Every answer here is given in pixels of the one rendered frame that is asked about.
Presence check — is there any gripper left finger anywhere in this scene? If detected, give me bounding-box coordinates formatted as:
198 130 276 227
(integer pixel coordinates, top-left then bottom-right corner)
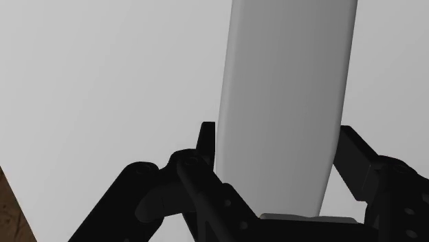
67 121 260 242

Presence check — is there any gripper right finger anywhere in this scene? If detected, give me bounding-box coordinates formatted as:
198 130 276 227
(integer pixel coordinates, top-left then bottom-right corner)
332 125 429 242

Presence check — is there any white oblong rounded object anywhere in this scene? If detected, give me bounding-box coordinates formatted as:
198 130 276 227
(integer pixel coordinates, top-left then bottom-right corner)
214 0 359 219

